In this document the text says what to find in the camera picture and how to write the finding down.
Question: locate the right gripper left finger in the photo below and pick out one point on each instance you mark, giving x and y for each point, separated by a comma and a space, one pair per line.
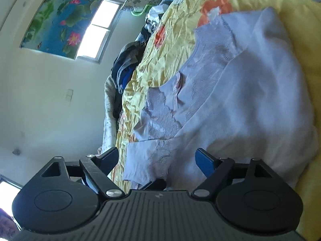
96, 170

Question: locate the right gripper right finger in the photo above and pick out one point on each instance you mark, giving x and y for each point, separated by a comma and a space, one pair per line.
217, 173

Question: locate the light lavender lace garment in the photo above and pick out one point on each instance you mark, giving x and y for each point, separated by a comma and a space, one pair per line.
241, 94

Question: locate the dark folded clothes pile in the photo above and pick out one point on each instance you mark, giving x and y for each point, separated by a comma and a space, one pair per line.
124, 65

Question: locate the white printed quilt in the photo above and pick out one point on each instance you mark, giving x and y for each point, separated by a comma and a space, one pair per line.
113, 107

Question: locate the bright window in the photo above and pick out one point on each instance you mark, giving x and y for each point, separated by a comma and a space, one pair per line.
97, 34

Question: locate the black white patterned cloth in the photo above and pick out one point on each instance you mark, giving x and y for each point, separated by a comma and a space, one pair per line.
152, 20

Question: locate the yellow floral quilt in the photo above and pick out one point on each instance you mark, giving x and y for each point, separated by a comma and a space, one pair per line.
173, 43

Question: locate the grey patterned hanging cloth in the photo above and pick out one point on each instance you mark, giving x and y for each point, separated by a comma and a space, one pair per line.
138, 5

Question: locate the wall light switch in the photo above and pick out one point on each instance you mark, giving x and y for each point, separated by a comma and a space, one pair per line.
69, 95

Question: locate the lotus flower wall poster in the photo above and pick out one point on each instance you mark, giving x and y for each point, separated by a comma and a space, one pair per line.
58, 26

